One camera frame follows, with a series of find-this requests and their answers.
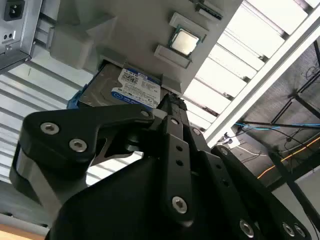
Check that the hard disk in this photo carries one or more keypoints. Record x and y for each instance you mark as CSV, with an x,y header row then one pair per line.
x,y
105,85

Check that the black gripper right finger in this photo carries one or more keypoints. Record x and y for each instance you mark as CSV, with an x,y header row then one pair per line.
x,y
220,172

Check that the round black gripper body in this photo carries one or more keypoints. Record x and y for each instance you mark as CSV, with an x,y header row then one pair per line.
x,y
112,212

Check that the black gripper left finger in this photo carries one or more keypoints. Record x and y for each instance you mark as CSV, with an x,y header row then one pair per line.
x,y
62,155

